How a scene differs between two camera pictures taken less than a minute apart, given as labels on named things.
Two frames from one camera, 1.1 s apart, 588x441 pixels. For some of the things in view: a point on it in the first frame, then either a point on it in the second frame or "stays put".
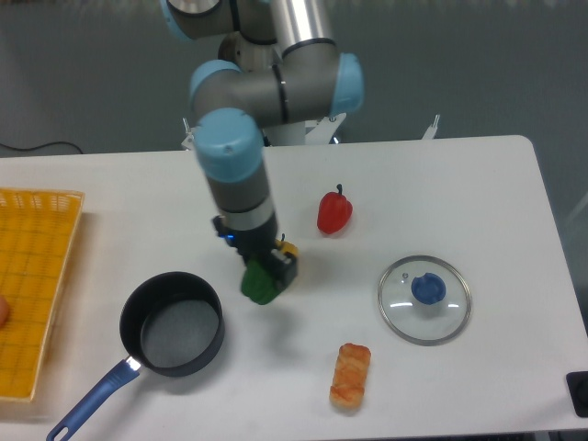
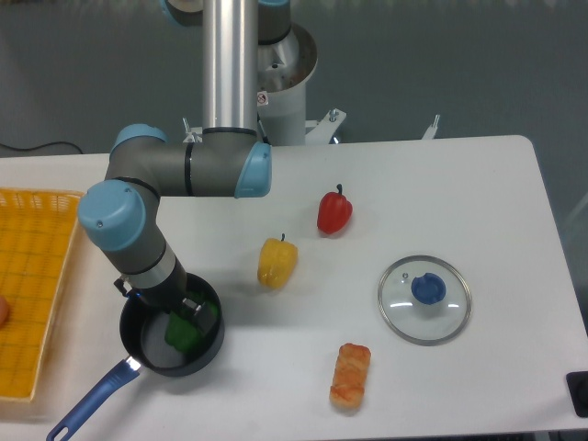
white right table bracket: [432, 130] stays put
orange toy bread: [348, 382] stays put
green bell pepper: [256, 283] → [182, 333]
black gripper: [252, 243] → [169, 297]
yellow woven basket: [37, 233] stays put
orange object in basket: [4, 310] stays put
